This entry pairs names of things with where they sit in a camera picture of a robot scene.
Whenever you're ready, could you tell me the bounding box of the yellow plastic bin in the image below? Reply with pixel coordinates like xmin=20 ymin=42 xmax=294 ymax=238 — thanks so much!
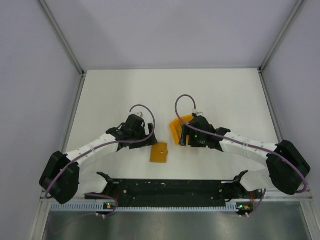
xmin=169 ymin=115 xmax=194 ymax=145

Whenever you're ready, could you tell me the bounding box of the yellow leather card holder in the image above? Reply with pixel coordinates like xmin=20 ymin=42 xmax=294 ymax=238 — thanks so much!
xmin=150 ymin=142 xmax=168 ymax=164

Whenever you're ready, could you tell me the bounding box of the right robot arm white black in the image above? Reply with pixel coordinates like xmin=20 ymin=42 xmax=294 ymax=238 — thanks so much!
xmin=179 ymin=114 xmax=311 ymax=198

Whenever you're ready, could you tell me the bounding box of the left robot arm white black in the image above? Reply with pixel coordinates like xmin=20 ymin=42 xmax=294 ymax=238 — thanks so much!
xmin=39 ymin=113 xmax=158 ymax=204

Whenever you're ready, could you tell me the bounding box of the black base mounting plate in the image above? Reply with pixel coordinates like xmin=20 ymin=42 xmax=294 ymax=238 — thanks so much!
xmin=101 ymin=179 xmax=262 ymax=208

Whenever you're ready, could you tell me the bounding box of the metal sheet front panel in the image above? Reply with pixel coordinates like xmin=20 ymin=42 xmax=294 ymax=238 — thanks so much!
xmin=42 ymin=203 xmax=311 ymax=240

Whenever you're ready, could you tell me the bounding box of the grey slotted cable duct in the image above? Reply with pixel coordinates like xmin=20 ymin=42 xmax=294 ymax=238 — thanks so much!
xmin=50 ymin=201 xmax=252 ymax=214

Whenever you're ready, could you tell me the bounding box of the aluminium frame rail front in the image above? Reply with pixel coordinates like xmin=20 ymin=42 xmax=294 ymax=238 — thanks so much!
xmin=39 ymin=181 xmax=315 ymax=201

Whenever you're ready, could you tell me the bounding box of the aluminium frame post left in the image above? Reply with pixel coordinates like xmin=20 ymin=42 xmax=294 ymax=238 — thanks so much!
xmin=37 ymin=0 xmax=85 ymax=76

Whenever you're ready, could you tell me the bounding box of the aluminium frame post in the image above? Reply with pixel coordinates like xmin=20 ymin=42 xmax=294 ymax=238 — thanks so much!
xmin=37 ymin=0 xmax=85 ymax=76
xmin=258 ymin=0 xmax=307 ymax=73

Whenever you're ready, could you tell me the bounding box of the aluminium frame post right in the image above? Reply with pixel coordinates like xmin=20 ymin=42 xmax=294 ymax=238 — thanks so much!
xmin=258 ymin=0 xmax=307 ymax=73

